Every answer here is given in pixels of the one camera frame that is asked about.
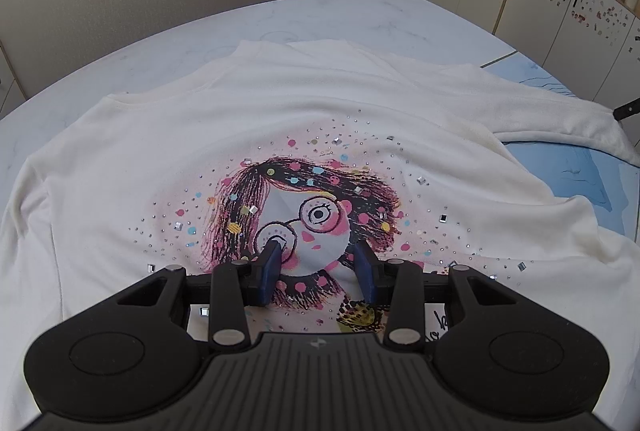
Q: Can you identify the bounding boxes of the white printed sweatshirt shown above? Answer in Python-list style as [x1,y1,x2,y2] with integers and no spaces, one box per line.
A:
[1,41,639,430]

